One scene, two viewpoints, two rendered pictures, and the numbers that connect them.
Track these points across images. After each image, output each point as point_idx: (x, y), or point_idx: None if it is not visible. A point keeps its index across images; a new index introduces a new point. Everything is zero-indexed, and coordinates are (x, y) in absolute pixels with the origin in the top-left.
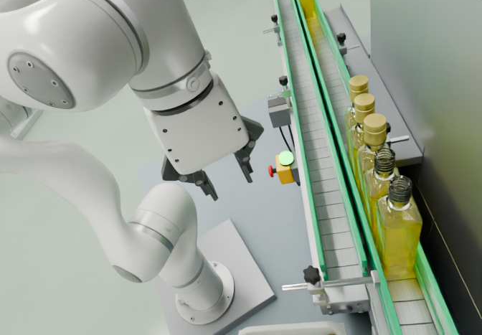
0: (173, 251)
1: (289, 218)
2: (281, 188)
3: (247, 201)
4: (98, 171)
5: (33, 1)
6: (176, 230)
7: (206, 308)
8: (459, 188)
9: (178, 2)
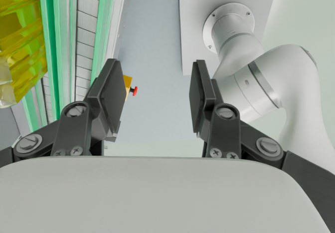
0: (244, 65)
1: (141, 53)
2: (137, 78)
3: (165, 81)
4: None
5: None
6: (238, 78)
7: (234, 15)
8: None
9: None
